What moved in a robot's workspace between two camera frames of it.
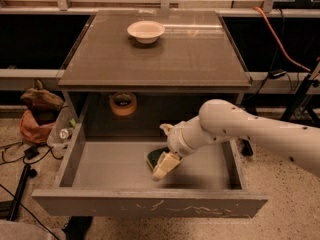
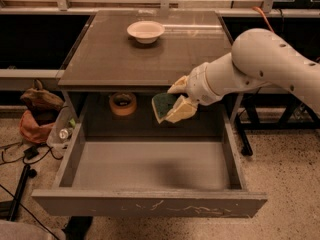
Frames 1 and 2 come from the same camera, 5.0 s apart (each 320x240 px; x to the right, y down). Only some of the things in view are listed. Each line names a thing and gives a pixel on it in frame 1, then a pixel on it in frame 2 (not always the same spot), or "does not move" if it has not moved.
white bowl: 146,31 does not move
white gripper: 175,140 to 197,84
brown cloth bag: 41,98 does not move
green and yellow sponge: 153,157 to 162,104
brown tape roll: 123,103 does not move
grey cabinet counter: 194,53 does not move
